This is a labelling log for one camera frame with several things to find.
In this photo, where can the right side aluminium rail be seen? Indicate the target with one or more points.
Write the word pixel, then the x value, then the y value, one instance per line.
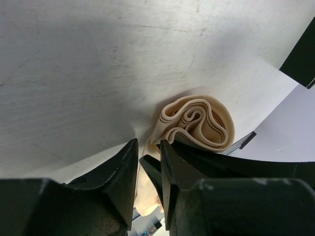
pixel 240 144

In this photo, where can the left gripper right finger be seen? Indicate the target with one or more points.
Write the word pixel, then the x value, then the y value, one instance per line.
pixel 198 204

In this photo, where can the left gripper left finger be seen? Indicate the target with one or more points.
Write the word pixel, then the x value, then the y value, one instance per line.
pixel 98 203

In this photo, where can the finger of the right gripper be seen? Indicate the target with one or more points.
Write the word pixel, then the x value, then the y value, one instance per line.
pixel 240 167
pixel 152 167

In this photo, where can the beige underwear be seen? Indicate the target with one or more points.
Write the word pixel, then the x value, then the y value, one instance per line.
pixel 199 121

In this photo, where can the black compartment storage box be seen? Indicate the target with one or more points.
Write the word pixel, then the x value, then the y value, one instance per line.
pixel 300 63

